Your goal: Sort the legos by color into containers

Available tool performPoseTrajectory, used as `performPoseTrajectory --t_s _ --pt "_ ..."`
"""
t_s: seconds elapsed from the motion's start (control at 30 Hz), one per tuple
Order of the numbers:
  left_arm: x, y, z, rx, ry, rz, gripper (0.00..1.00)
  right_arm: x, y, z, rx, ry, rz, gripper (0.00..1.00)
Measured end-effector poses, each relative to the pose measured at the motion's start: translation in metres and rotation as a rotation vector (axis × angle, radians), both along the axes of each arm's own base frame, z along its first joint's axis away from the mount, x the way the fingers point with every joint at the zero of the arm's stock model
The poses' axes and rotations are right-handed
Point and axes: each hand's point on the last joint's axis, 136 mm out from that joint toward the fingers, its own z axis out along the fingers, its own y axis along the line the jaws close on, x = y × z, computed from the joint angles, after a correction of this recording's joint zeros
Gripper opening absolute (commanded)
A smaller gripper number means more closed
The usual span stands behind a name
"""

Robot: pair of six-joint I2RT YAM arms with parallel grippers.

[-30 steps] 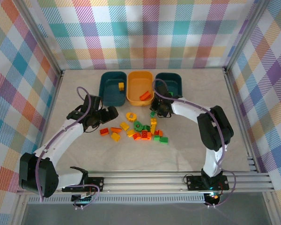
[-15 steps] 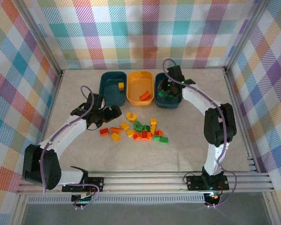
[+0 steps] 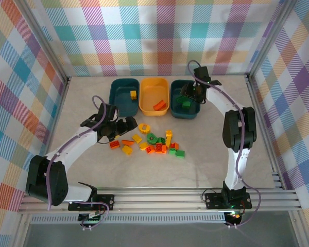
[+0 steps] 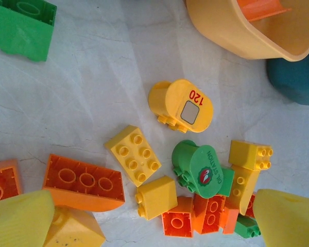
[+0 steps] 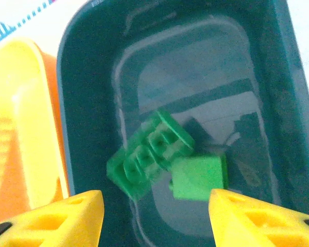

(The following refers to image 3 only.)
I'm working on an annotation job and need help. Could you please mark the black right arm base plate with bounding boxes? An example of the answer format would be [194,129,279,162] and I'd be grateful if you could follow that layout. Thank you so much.
[204,191,253,210]

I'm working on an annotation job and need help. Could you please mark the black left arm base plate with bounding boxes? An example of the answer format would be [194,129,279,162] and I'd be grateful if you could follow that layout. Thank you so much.
[67,193,115,212]

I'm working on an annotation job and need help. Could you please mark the aluminium frame post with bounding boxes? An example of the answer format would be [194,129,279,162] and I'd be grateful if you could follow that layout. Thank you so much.
[247,0,299,78]
[14,0,70,83]

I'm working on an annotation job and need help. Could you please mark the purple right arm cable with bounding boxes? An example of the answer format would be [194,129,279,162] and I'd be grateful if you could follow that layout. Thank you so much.
[187,60,263,228]

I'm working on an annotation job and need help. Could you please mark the teal plastic container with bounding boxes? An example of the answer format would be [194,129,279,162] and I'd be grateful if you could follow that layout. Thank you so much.
[109,78,141,118]
[169,79,201,121]

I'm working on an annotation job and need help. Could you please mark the aluminium side rail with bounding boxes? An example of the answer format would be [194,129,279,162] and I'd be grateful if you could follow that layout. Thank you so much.
[245,73,286,190]
[33,76,72,193]

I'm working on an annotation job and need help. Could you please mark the yellow plastic container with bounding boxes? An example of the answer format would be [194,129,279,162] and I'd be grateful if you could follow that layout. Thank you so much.
[139,78,170,117]

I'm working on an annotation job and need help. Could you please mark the grey slotted cable duct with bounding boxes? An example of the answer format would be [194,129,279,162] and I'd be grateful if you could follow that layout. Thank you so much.
[30,215,227,225]

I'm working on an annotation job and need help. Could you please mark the aluminium mounting rail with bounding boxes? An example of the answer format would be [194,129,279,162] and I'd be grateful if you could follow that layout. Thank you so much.
[17,188,302,214]

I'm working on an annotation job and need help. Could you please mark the plaid fabric backdrop panel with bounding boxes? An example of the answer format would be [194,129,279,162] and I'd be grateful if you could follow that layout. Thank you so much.
[0,0,67,247]
[20,0,294,77]
[251,0,309,247]

